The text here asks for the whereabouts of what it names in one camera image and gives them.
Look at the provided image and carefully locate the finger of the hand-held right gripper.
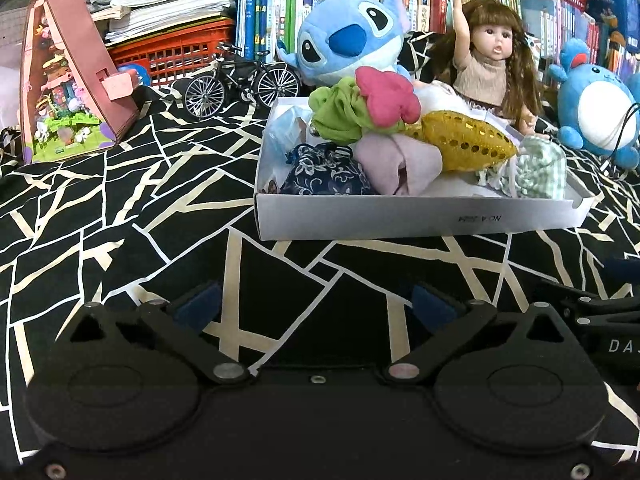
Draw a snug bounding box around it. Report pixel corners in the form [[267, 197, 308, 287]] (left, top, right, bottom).
[[604, 256, 640, 283], [534, 280, 640, 330]]

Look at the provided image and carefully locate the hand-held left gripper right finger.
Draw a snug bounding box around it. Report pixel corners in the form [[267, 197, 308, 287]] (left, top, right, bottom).
[[385, 282, 576, 386]]

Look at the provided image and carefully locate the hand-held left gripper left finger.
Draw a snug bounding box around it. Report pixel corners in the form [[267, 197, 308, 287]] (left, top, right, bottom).
[[62, 280, 251, 386]]

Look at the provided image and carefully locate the white cardboard box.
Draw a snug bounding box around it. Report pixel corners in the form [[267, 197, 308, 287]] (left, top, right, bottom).
[[253, 97, 597, 242]]

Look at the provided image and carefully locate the green checked cloth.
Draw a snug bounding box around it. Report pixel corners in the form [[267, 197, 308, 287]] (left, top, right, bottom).
[[477, 137, 568, 200]]

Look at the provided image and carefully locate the pink towel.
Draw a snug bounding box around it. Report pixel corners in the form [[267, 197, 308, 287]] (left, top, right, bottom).
[[355, 132, 446, 196]]

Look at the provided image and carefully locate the gold sequin pouch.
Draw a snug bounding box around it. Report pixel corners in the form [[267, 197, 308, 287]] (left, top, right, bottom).
[[407, 110, 519, 173]]

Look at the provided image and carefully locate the navy floral drawstring pouch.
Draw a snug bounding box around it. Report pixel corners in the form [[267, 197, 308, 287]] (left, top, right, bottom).
[[280, 141, 373, 196]]

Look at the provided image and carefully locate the white fluffy plush toy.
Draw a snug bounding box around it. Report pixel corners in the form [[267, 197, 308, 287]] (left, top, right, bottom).
[[414, 82, 481, 118]]

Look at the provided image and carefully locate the pink plush toy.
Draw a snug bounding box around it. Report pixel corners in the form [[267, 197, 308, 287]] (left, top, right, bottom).
[[355, 66, 422, 133]]

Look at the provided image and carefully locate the green plush toy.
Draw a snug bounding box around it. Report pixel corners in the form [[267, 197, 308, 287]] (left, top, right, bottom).
[[308, 77, 406, 146]]

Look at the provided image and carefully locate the black patterned blanket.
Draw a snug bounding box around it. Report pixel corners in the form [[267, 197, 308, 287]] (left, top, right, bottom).
[[0, 80, 640, 466]]

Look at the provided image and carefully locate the blue round plush toy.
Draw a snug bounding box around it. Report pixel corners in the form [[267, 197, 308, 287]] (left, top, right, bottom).
[[547, 37, 640, 171]]

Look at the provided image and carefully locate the miniature black bicycle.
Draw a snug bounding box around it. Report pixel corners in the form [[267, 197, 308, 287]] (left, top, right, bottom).
[[184, 42, 302, 121]]

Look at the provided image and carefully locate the blue ball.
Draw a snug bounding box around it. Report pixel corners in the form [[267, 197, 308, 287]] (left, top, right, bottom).
[[117, 62, 152, 88]]

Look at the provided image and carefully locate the red plastic basket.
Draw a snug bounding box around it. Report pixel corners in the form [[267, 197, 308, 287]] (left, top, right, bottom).
[[107, 17, 236, 88]]

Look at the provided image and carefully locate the pink triangular dollhouse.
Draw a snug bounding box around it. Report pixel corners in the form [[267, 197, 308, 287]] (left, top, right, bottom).
[[19, 0, 141, 165]]

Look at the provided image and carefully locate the long-haired doll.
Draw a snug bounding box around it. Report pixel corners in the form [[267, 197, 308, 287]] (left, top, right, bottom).
[[432, 0, 556, 141]]

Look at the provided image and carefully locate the blue cardboard box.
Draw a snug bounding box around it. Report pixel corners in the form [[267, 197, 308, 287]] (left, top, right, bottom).
[[585, 0, 640, 53]]

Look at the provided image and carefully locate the blue alien plush toy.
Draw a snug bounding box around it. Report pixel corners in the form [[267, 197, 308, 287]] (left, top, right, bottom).
[[275, 0, 416, 88]]

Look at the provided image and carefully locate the row of shelved books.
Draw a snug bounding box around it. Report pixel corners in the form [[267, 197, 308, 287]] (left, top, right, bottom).
[[235, 0, 640, 76]]

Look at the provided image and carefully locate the white paper sheet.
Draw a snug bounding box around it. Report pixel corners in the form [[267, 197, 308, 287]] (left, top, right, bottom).
[[0, 10, 28, 131]]

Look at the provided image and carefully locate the black cable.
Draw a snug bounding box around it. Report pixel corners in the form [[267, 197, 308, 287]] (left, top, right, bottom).
[[600, 102, 640, 176]]

